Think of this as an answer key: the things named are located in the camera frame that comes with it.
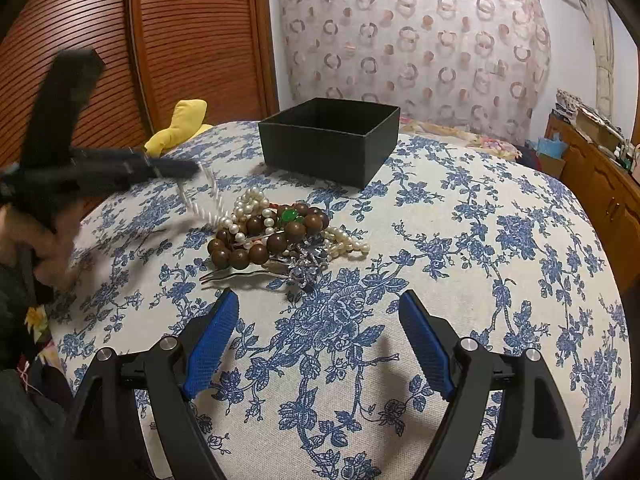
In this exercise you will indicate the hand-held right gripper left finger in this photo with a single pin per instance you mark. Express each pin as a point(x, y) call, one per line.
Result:
point(215, 345)

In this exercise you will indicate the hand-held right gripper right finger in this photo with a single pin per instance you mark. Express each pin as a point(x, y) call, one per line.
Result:
point(425, 345)

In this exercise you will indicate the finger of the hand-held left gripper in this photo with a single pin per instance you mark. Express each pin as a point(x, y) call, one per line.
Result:
point(167, 167)

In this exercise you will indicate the white pearl hair comb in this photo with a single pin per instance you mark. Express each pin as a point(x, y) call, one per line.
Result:
point(201, 209)

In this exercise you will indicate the black square box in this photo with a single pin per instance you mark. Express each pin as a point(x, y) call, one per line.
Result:
point(320, 145)

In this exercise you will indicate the person's left hand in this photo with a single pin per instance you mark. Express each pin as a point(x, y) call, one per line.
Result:
point(52, 255)

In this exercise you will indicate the yellow plush toy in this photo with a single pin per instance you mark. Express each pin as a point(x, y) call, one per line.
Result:
point(175, 132)

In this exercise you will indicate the blue floral tablecloth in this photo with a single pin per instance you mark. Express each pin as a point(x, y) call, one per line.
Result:
point(470, 280)

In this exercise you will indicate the brown louvered wardrobe door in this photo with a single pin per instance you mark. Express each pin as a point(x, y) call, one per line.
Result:
point(200, 35)
point(60, 25)

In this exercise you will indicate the person's dark floral clothing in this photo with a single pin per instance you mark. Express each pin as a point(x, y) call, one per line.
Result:
point(25, 390)

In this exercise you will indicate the floral bed blanket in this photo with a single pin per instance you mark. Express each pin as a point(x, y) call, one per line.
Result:
point(465, 137)

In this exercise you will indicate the dark blue cloth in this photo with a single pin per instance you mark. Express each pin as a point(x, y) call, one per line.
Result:
point(531, 157)

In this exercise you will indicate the wooden cabinet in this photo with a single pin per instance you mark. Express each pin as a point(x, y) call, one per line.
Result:
point(600, 195)

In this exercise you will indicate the light blue bag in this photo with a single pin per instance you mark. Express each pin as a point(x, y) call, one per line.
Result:
point(550, 146)

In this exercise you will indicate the circle patterned lace curtain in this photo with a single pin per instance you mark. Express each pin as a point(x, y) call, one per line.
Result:
point(410, 35)

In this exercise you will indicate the stack of papers and boxes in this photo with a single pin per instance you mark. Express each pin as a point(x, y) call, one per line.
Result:
point(590, 120)

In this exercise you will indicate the wrapped air conditioner pipe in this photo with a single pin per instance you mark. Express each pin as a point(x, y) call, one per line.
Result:
point(602, 45)

